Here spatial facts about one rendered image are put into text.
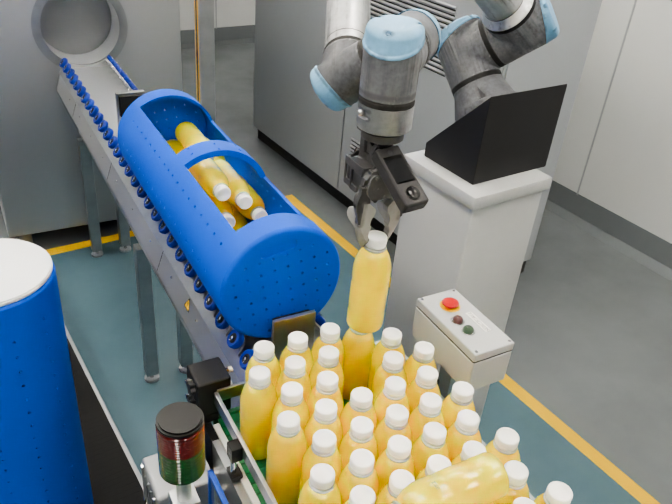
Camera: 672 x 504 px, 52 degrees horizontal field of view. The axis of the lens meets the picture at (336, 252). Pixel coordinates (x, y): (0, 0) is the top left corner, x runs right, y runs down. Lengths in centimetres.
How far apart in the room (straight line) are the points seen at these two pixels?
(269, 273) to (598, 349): 220
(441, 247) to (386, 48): 114
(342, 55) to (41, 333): 93
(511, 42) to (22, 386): 151
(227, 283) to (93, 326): 181
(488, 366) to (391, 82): 62
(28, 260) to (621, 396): 239
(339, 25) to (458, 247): 93
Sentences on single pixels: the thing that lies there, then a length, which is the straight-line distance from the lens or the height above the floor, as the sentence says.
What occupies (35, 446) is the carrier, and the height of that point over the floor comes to 60.
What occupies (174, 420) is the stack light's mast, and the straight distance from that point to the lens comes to 95.
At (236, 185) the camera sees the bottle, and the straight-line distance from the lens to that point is 177.
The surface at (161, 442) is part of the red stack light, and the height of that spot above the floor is 124.
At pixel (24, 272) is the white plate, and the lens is 168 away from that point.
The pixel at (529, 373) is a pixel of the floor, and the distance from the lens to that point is 311.
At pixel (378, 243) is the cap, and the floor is 133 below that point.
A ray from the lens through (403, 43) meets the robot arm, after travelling 104.
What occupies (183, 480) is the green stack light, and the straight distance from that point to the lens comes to 100.
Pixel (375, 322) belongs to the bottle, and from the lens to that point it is 127.
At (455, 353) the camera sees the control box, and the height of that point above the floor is 106.
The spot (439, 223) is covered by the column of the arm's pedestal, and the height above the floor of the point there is 95.
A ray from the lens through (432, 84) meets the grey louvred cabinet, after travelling 328.
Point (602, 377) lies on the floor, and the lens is 323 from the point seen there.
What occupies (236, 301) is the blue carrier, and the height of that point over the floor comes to 108.
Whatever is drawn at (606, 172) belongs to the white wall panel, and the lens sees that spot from 429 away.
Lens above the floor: 194
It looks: 32 degrees down
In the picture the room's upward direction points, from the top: 6 degrees clockwise
